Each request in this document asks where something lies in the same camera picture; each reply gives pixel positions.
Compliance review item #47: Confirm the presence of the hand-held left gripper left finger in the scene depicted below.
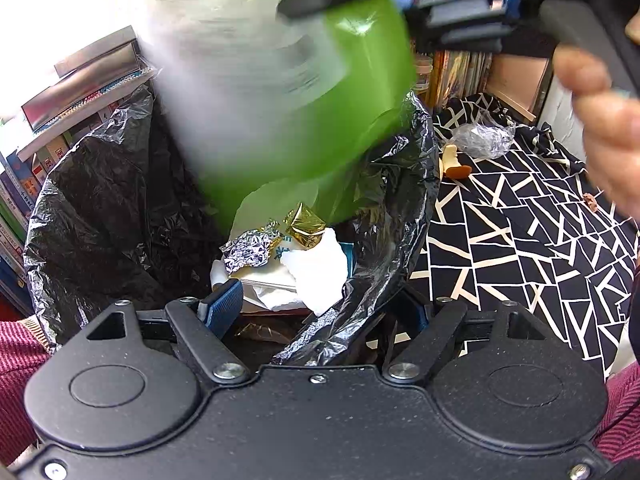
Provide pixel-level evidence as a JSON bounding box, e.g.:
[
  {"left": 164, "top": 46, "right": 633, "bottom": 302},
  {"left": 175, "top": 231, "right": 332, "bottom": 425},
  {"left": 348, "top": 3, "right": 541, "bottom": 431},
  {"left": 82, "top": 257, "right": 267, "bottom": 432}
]
[{"left": 85, "top": 280, "right": 251, "bottom": 386}]

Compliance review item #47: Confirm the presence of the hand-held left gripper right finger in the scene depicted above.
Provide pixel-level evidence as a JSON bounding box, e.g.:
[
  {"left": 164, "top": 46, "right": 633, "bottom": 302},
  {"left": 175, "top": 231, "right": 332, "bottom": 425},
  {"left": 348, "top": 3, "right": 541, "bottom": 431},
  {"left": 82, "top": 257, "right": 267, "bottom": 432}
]
[{"left": 382, "top": 287, "right": 546, "bottom": 388}]

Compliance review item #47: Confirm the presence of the silver foil wrapper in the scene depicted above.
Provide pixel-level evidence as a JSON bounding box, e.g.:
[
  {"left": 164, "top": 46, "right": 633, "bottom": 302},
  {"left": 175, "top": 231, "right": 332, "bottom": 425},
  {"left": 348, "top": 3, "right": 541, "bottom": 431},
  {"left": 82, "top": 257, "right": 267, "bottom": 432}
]
[{"left": 220, "top": 220, "right": 283, "bottom": 277}]

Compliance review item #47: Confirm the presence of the white tissue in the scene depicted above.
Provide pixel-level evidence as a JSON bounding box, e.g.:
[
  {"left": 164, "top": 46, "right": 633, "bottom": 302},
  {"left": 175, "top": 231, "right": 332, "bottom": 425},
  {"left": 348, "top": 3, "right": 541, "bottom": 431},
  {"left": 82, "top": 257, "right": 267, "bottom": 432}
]
[{"left": 280, "top": 227, "right": 348, "bottom": 311}]

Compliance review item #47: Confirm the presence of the gold foil wrapper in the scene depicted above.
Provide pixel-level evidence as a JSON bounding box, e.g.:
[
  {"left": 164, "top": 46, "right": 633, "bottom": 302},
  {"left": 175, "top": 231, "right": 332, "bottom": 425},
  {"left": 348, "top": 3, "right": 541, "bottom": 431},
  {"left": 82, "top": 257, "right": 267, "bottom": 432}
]
[{"left": 284, "top": 203, "right": 327, "bottom": 250}]

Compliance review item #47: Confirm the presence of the clear plastic bag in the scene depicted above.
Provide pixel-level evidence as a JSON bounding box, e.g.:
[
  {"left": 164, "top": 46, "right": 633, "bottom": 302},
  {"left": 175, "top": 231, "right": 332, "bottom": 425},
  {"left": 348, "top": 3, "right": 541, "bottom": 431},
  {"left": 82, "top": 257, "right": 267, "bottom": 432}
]
[{"left": 450, "top": 122, "right": 516, "bottom": 160}]

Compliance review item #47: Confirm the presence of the green plastic packaging bag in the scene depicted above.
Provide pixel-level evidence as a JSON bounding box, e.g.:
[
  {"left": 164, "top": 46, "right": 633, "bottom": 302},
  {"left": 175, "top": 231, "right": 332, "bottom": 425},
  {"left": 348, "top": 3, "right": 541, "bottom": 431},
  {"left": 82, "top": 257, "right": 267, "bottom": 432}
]
[{"left": 135, "top": 0, "right": 418, "bottom": 231}]

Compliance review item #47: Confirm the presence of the bread slice with orange crust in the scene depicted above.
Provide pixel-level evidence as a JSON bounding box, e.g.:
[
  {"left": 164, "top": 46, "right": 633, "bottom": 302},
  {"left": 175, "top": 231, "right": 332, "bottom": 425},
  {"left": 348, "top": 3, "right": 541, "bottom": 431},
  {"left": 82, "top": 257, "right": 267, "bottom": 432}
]
[{"left": 440, "top": 144, "right": 473, "bottom": 179}]

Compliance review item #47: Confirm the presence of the black lined trash bin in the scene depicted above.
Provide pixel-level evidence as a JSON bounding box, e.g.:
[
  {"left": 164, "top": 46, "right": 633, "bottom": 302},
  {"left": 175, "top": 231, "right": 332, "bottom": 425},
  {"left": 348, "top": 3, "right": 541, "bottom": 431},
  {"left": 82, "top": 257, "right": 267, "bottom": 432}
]
[{"left": 22, "top": 85, "right": 441, "bottom": 366}]

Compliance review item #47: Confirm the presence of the person's left forearm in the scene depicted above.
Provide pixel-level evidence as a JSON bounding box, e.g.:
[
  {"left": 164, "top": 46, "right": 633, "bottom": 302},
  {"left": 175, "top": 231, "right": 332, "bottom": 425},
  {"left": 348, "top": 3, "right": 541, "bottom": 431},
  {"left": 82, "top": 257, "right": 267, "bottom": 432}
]
[{"left": 0, "top": 315, "right": 56, "bottom": 461}]

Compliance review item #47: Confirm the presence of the row of thin picture books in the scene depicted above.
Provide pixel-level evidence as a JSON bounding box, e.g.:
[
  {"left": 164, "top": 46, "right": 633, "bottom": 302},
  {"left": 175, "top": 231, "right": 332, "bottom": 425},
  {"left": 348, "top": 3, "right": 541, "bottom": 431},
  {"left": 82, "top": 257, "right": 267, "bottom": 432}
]
[{"left": 425, "top": 50, "right": 493, "bottom": 111}]

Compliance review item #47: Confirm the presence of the person's right hand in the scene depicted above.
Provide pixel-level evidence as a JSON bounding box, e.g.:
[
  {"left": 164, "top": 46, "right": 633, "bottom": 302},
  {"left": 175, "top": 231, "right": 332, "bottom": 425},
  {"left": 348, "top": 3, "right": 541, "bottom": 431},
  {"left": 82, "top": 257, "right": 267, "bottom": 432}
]
[{"left": 552, "top": 42, "right": 640, "bottom": 271}]

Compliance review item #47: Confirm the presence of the small white-lidded jar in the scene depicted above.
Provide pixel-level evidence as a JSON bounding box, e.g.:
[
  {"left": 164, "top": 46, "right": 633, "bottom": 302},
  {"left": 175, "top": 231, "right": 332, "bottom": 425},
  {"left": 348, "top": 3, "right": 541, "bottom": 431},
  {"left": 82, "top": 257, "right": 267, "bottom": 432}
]
[{"left": 412, "top": 55, "right": 433, "bottom": 92}]

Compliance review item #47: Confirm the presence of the brown kraft notebook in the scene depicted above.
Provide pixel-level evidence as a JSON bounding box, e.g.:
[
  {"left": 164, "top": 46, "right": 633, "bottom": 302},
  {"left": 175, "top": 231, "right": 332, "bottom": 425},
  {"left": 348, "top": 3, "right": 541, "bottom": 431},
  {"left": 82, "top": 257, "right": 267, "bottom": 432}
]
[{"left": 487, "top": 52, "right": 551, "bottom": 103}]

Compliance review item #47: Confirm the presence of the black and white patterned cloth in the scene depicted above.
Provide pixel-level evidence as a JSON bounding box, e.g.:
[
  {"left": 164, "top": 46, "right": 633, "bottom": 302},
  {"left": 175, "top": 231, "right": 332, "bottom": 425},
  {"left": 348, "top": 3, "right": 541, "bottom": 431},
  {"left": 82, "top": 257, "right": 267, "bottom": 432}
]
[{"left": 365, "top": 92, "right": 640, "bottom": 381}]

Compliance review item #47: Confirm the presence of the wooden book stand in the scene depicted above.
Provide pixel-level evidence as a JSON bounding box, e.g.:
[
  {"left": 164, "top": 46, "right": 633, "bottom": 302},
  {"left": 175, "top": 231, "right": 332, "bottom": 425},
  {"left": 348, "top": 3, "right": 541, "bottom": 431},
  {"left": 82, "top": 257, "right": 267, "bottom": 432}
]
[{"left": 487, "top": 92, "right": 536, "bottom": 121}]

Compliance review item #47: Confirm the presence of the person's maroon clothing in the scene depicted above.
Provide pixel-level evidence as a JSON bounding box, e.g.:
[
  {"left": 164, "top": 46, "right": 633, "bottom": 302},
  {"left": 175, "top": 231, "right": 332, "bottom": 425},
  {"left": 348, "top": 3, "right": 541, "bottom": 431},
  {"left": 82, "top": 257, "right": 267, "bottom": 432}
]
[{"left": 592, "top": 360, "right": 640, "bottom": 463}]

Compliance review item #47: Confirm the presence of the stack of flat spiral notebooks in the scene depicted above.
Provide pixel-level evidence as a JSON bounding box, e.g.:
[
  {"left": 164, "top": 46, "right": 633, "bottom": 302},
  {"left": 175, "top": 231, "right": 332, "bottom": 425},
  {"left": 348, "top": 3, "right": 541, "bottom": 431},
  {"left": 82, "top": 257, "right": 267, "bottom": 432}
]
[{"left": 20, "top": 25, "right": 156, "bottom": 133}]

